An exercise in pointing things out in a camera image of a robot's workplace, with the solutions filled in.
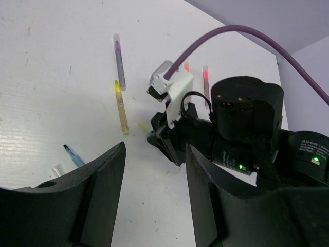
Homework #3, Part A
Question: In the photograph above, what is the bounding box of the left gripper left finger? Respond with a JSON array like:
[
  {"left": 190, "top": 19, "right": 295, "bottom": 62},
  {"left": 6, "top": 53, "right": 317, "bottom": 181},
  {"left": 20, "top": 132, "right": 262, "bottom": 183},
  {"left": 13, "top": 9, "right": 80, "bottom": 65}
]
[{"left": 1, "top": 142, "right": 126, "bottom": 246}]

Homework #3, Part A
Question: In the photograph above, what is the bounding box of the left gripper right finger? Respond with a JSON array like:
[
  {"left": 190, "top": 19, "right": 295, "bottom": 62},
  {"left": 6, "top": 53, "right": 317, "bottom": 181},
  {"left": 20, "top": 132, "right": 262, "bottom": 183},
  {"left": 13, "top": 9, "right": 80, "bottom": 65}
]
[{"left": 186, "top": 146, "right": 328, "bottom": 246}]

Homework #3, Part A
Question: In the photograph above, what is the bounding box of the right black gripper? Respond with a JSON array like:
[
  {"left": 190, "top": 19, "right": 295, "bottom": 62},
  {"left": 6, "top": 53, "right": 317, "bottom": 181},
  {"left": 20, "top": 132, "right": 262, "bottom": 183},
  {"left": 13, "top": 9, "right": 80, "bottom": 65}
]
[{"left": 147, "top": 103, "right": 215, "bottom": 166}]

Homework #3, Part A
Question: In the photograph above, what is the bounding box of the pink pen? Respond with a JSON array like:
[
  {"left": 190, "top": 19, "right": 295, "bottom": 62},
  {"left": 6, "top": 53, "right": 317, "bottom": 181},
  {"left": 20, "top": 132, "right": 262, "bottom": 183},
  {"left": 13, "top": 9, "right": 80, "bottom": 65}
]
[{"left": 202, "top": 65, "right": 209, "bottom": 100}]

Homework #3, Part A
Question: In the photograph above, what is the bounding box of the yellow pen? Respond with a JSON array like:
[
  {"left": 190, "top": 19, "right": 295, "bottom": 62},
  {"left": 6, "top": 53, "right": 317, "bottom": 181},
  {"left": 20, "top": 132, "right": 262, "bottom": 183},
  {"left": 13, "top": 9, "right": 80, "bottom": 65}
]
[{"left": 115, "top": 80, "right": 129, "bottom": 135}]

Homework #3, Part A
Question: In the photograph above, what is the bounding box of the orange pen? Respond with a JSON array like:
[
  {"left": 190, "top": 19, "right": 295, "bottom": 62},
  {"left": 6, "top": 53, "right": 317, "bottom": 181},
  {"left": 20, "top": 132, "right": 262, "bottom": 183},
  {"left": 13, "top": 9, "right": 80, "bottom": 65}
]
[{"left": 184, "top": 61, "right": 190, "bottom": 72}]

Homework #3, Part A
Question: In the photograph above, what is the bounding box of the purple pen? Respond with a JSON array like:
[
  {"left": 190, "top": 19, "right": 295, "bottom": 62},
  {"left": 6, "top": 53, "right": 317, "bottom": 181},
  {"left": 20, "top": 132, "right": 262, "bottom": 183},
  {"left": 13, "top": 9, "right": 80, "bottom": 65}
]
[{"left": 113, "top": 33, "right": 126, "bottom": 91}]

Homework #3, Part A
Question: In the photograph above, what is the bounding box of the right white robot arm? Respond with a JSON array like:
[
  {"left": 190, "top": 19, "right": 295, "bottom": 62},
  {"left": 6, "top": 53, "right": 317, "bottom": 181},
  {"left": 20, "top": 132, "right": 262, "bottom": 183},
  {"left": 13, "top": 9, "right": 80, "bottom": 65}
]
[{"left": 147, "top": 76, "right": 328, "bottom": 189}]

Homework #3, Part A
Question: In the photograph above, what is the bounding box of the clear blue pen cap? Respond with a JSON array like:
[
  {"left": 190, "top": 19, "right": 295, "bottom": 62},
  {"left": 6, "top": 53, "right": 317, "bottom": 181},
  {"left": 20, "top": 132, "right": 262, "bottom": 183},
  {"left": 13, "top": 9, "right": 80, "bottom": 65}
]
[{"left": 51, "top": 164, "right": 65, "bottom": 178}]

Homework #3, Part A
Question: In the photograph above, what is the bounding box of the blue pen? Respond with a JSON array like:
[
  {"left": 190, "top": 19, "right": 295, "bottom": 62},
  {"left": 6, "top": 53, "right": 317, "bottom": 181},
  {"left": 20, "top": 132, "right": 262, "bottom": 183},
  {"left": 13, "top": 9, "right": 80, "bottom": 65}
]
[{"left": 63, "top": 144, "right": 85, "bottom": 167}]

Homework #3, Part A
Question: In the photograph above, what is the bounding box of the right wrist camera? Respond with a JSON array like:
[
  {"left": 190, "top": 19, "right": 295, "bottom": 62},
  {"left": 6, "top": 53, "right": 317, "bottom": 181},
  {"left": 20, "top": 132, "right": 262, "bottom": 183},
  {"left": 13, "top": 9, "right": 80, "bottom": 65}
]
[{"left": 147, "top": 60, "right": 194, "bottom": 129}]

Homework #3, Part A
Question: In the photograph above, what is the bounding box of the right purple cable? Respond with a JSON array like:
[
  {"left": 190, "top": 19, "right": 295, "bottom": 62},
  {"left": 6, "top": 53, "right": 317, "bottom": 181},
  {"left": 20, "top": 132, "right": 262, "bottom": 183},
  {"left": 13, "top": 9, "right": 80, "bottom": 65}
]
[{"left": 164, "top": 24, "right": 329, "bottom": 107}]

